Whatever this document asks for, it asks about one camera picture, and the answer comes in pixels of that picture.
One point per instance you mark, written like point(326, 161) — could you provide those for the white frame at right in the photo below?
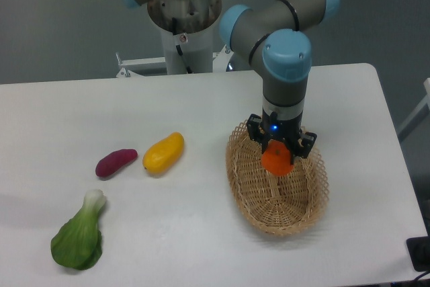
point(417, 115)

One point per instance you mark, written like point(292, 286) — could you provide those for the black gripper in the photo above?
point(273, 126)

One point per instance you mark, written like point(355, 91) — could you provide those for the black device at edge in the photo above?
point(418, 249)

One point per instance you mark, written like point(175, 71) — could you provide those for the purple sweet potato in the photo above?
point(114, 162)

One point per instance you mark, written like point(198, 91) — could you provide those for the yellow mango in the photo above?
point(160, 157)

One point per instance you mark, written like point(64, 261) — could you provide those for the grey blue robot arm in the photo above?
point(271, 41)

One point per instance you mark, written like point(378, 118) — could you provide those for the orange fruit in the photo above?
point(277, 159)

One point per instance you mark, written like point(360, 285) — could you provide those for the woven wicker basket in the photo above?
point(280, 206)

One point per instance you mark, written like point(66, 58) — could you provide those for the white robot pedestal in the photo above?
point(188, 29)

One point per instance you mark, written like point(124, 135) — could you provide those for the green bok choy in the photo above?
point(78, 243)

